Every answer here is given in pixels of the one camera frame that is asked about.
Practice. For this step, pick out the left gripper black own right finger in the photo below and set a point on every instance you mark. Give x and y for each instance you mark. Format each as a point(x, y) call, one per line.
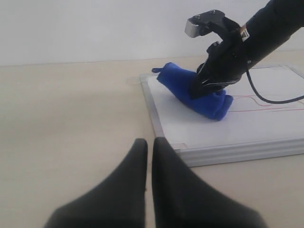
point(183, 200)

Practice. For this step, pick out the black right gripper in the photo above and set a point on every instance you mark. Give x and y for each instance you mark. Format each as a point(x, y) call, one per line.
point(227, 61)

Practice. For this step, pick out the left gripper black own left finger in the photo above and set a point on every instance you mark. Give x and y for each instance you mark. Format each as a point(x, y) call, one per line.
point(117, 202)

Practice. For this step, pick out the blue cloth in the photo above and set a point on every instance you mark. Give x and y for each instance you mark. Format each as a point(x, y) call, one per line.
point(177, 80)

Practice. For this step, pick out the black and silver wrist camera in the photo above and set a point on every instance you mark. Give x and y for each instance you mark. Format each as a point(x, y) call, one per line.
point(211, 21)

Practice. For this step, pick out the white board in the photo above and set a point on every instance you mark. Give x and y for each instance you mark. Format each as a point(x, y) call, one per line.
point(251, 130)

